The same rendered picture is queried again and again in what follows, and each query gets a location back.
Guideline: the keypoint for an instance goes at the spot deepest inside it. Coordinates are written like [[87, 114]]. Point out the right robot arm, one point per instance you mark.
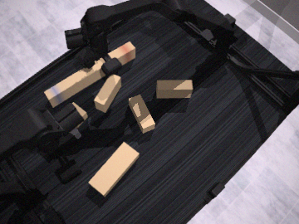
[[179, 11]]

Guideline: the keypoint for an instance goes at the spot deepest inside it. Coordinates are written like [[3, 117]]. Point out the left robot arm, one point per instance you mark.
[[27, 131]]

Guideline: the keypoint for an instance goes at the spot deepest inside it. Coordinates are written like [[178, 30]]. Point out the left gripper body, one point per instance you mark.
[[67, 171]]

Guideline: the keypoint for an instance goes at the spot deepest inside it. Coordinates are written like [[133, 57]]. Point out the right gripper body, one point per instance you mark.
[[111, 65]]

